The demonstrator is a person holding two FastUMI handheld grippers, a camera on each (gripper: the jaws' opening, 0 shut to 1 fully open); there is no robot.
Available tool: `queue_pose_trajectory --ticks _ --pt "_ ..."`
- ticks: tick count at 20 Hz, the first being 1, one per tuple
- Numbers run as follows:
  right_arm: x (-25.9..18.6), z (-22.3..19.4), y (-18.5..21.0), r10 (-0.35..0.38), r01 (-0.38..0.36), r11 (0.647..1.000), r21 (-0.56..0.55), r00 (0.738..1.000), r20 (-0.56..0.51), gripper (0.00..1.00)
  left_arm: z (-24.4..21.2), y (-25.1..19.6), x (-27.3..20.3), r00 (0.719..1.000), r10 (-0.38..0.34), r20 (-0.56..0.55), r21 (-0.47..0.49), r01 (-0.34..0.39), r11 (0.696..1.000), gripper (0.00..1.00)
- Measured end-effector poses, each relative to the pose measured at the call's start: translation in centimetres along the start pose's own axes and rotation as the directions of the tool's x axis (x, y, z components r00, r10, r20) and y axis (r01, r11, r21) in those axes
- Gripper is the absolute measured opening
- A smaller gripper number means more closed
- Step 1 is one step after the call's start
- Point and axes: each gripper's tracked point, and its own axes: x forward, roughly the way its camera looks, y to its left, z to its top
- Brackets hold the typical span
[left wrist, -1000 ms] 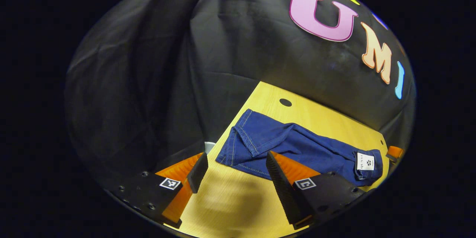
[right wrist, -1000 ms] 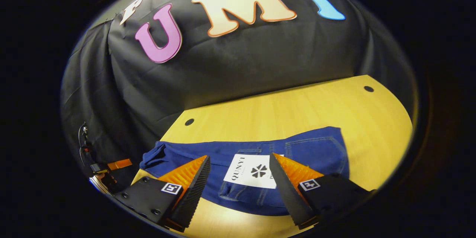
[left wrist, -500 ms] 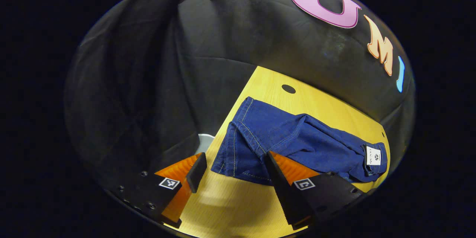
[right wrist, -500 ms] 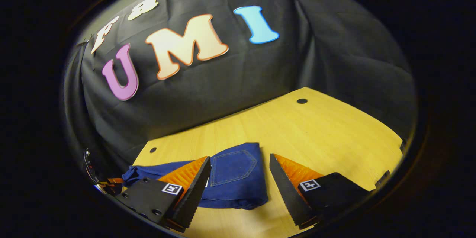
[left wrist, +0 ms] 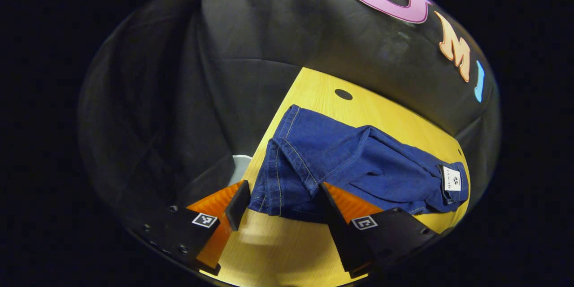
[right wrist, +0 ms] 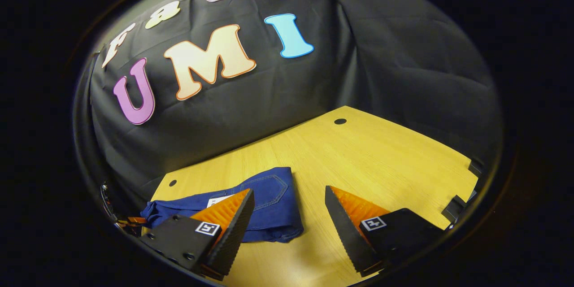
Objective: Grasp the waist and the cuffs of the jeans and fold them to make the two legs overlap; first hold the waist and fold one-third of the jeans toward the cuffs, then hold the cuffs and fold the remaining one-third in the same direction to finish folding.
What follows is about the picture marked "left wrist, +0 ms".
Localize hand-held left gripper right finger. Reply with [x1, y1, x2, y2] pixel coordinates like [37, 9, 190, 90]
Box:
[317, 182, 438, 278]

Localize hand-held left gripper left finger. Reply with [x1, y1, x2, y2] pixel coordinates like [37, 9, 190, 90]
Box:
[135, 179, 252, 276]

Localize blue denim jeans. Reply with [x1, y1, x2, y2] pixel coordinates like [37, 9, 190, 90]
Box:
[248, 104, 470, 225]

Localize pale grey round object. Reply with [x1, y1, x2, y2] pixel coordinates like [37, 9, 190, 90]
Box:
[228, 154, 253, 187]

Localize black backdrop cloth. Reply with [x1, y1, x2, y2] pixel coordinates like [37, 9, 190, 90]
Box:
[77, 0, 500, 234]

